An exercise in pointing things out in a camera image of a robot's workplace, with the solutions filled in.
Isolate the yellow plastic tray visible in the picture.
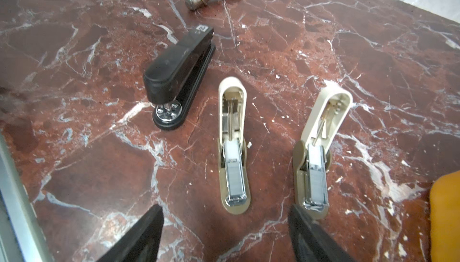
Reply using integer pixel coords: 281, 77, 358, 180
430, 171, 460, 262

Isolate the beige stapler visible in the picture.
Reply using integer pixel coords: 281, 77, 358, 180
293, 85, 353, 220
218, 77, 251, 215

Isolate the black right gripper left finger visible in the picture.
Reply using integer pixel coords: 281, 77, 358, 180
98, 204, 164, 262

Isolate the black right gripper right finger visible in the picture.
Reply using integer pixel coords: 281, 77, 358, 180
288, 204, 354, 262

